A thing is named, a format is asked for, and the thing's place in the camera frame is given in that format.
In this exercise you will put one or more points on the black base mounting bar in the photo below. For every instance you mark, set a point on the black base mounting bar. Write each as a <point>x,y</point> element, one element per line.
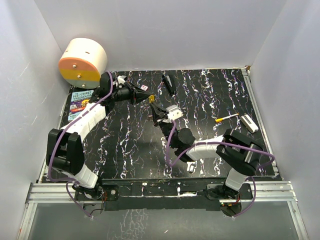
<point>163,193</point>

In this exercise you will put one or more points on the white grey eraser block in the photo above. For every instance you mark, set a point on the white grey eraser block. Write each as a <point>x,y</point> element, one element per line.
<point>249,123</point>

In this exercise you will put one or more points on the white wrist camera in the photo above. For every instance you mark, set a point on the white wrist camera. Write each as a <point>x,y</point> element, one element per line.
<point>120,81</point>
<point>173,113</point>

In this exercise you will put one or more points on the aluminium frame rail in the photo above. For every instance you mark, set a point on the aluminium frame rail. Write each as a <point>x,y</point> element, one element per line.
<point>56,193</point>

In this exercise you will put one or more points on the white key tag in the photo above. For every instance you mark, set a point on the white key tag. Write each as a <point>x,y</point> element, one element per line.
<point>191,167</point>

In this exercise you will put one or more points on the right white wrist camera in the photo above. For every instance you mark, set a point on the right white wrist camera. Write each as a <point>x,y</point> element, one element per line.
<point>173,113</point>

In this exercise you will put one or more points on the blue treehouse paperback book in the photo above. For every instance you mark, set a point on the blue treehouse paperback book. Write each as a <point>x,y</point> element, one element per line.
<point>78,103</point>

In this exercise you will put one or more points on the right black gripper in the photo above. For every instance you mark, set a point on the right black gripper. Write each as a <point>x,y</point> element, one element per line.
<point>159,113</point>

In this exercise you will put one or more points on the black stapler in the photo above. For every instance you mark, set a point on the black stapler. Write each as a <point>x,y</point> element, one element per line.
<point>170,84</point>

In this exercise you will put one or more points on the small red white box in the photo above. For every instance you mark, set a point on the small red white box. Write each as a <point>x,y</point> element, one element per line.
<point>144,87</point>

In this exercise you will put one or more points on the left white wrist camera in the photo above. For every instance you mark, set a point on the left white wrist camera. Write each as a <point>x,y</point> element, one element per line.
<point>120,81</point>

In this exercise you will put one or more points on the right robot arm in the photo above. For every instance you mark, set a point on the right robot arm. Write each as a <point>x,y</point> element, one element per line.
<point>236,149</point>

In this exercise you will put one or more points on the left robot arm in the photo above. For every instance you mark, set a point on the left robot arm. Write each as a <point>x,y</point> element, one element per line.
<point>64,151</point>

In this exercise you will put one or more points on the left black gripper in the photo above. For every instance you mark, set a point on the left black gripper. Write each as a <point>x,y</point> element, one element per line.
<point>136,95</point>

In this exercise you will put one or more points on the yellow key tag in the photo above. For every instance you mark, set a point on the yellow key tag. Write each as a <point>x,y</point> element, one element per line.
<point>151,98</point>

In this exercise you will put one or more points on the round pastel drawer box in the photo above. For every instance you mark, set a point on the round pastel drawer box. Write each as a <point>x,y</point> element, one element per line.
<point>83,62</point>

